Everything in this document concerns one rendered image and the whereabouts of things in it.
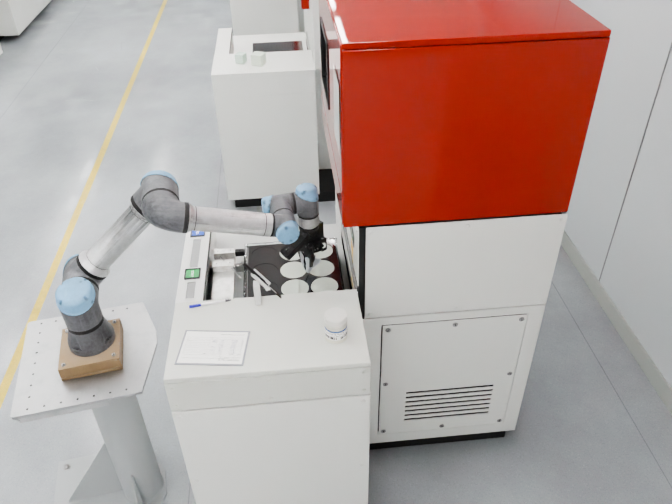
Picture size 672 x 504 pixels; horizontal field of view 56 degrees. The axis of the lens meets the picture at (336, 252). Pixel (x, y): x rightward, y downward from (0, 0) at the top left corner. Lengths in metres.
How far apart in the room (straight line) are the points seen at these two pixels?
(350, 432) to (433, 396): 0.58
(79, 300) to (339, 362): 0.83
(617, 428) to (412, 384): 1.07
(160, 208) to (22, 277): 2.37
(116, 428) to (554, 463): 1.81
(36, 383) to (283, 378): 0.83
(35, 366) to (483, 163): 1.61
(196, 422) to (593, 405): 1.93
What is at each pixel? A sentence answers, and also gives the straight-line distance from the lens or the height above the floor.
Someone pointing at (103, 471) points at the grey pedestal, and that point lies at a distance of 2.84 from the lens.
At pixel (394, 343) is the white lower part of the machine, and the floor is 0.68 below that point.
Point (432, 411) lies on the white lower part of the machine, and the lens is 2.73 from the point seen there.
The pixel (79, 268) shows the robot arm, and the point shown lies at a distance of 2.22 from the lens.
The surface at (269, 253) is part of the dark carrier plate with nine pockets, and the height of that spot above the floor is 0.90.
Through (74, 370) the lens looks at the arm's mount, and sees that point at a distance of 2.24.
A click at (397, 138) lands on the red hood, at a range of 1.88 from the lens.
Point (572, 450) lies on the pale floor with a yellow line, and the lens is 3.08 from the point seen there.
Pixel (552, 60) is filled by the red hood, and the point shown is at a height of 1.74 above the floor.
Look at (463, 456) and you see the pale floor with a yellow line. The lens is 2.94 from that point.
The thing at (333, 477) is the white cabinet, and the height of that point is 0.39.
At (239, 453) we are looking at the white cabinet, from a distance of 2.23.
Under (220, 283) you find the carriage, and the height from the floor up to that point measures 0.88.
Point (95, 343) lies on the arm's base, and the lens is 2.22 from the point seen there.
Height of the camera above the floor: 2.38
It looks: 37 degrees down
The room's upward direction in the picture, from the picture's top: 1 degrees counter-clockwise
